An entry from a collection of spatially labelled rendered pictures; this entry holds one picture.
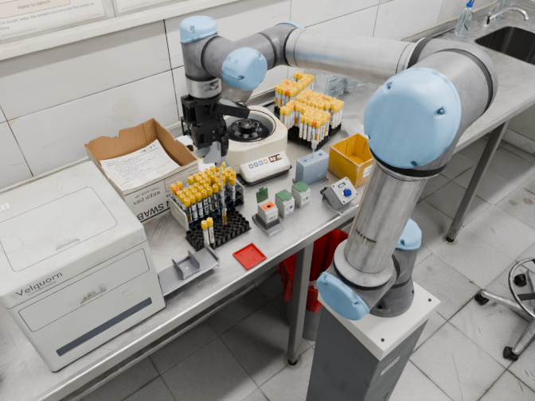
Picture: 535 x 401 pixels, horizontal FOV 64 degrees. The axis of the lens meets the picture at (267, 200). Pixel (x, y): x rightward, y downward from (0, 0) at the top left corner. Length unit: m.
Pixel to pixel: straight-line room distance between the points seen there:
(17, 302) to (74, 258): 0.12
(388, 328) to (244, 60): 0.67
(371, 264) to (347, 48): 0.38
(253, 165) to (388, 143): 0.86
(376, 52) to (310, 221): 0.66
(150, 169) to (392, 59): 0.89
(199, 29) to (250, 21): 0.79
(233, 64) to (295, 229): 0.61
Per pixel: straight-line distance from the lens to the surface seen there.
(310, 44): 0.85
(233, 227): 1.25
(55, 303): 0.95
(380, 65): 0.77
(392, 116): 0.58
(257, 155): 1.42
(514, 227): 2.88
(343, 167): 1.42
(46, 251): 0.92
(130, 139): 1.50
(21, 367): 1.16
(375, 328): 1.06
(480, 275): 2.53
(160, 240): 1.28
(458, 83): 0.61
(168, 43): 1.51
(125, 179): 1.40
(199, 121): 0.98
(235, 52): 0.83
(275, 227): 1.26
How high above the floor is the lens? 1.81
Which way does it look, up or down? 43 degrees down
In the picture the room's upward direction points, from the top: 1 degrees clockwise
